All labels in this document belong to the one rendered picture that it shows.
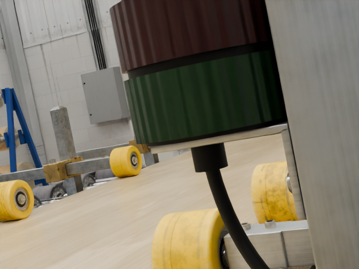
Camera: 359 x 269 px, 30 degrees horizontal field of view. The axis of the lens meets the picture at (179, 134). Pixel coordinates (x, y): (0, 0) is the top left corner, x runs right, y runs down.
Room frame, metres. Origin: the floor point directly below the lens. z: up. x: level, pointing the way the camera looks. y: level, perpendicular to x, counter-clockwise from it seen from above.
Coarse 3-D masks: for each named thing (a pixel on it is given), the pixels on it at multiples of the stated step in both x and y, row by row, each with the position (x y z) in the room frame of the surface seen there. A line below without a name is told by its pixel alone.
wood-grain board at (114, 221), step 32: (192, 160) 1.87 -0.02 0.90; (256, 160) 1.56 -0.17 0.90; (96, 192) 1.56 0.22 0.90; (128, 192) 1.44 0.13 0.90; (160, 192) 1.34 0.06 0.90; (192, 192) 1.25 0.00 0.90; (0, 224) 1.33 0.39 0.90; (32, 224) 1.24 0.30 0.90; (64, 224) 1.17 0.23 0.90; (96, 224) 1.10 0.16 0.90; (128, 224) 1.04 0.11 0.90; (0, 256) 0.98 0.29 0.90; (32, 256) 0.93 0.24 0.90; (64, 256) 0.89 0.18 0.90; (96, 256) 0.85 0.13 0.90; (128, 256) 0.81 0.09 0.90
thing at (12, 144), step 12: (12, 96) 7.20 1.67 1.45; (12, 108) 7.13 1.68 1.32; (12, 120) 7.10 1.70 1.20; (24, 120) 7.27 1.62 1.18; (12, 132) 7.06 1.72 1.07; (24, 132) 7.29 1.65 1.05; (12, 144) 7.04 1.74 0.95; (12, 156) 7.01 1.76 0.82; (36, 156) 7.34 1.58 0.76; (12, 168) 6.99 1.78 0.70; (36, 168) 7.38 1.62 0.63; (36, 180) 7.35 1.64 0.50
